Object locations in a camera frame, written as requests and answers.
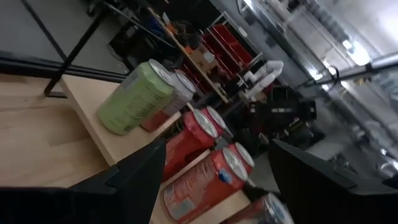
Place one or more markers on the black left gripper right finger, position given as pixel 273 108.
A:
pixel 335 202

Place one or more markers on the white pipe fitting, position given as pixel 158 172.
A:
pixel 264 77

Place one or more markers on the green calamansi sparkling can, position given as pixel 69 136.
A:
pixel 133 99

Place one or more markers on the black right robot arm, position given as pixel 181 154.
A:
pixel 280 118

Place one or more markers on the tall blue silver can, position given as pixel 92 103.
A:
pixel 267 211

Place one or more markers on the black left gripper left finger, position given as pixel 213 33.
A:
pixel 93 205

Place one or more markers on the silver metal pole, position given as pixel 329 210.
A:
pixel 382 62

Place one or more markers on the black metal wood-board shelf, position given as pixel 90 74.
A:
pixel 87 102

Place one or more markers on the red Fanta soda can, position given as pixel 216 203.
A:
pixel 202 186
pixel 245 155
pixel 189 140
pixel 217 119

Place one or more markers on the cardboard box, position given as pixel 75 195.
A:
pixel 202 60

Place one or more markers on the silver and red can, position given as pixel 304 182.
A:
pixel 182 93

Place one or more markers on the red storage bin rack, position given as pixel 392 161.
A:
pixel 230 43

